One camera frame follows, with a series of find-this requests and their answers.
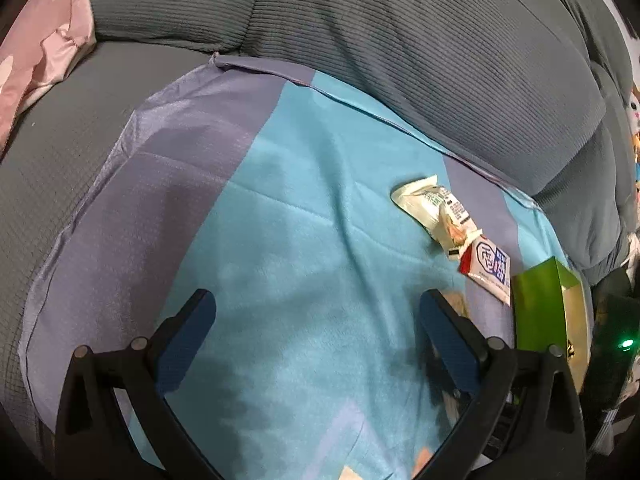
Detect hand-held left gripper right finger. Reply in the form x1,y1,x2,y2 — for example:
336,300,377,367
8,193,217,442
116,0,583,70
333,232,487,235
417,289,587,480

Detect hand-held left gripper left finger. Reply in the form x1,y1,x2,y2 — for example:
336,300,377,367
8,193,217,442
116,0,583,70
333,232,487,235
55,288,217,480

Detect green cardboard box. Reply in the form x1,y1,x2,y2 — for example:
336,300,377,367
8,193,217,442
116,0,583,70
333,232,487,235
511,256,592,396

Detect white red blue snack packet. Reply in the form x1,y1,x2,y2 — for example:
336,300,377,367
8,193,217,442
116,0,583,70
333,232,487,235
458,232,513,307

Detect white and green snack packet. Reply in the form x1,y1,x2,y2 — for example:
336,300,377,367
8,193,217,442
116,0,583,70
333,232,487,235
390,175,483,261

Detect blue and purple blanket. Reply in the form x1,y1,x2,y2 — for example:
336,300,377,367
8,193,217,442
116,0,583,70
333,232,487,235
17,54,576,480

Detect colourful plush toys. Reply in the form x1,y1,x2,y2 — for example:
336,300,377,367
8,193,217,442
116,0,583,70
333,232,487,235
625,80,640,206

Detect grey ribbed sofa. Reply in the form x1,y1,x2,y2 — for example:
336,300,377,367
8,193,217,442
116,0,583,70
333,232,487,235
0,0,638,480

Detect pink pillow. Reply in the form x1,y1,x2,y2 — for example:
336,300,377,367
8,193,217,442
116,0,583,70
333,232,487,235
0,0,97,148

